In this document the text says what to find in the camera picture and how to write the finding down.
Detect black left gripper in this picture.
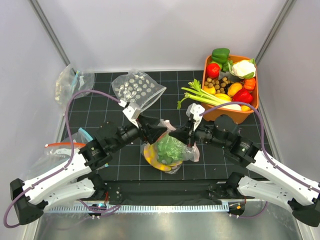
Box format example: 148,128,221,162
110,113,167,153

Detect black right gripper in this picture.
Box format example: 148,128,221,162
169,116,228,149

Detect yellow banana bunch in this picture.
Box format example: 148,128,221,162
142,143,182,174

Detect green lettuce cabbage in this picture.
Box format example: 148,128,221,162
155,134,187,165

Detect pink-zipper zip bag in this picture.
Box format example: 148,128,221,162
140,119,200,175

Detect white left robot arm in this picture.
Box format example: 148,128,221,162
10,116,167,225

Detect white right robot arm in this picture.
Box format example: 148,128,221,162
169,115,320,227

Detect white-dotted zip bag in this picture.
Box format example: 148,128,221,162
111,69,167,112

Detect blue-zipper bag front left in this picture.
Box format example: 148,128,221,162
24,127,110,181

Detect blue-zipper bag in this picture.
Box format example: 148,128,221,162
54,64,95,111
24,127,110,181

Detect orange-zipper bag front left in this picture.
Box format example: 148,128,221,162
44,142,72,158

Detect blue-zipper bag back left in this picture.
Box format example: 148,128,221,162
54,64,95,111

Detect green celery stalks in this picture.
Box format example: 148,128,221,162
177,79,229,110

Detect yellow squash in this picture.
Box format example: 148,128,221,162
203,86,232,102

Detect black grid cutting mat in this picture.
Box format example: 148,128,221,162
59,70,276,181

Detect brown mushroom cluster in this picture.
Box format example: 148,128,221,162
203,77,231,94

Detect orange plastic basket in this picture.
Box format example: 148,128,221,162
201,54,259,124

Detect yellow lemon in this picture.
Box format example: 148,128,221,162
241,105,252,112

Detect yellow bell pepper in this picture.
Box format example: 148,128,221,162
227,82,243,98

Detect red tomato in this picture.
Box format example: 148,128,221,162
205,63,221,78

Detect red bell pepper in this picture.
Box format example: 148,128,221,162
232,88,254,104

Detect small orange pumpkin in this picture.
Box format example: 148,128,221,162
243,77,256,92

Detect green bell pepper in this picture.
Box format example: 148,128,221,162
211,47,230,64

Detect white cauliflower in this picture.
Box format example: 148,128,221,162
230,58,257,79

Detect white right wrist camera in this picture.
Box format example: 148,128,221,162
186,103,205,131

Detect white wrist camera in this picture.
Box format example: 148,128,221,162
122,102,141,128
186,103,205,131

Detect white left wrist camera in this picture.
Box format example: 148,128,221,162
122,102,141,128

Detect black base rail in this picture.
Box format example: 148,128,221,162
76,172,256,208

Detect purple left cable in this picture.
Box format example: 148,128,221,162
2,89,126,230

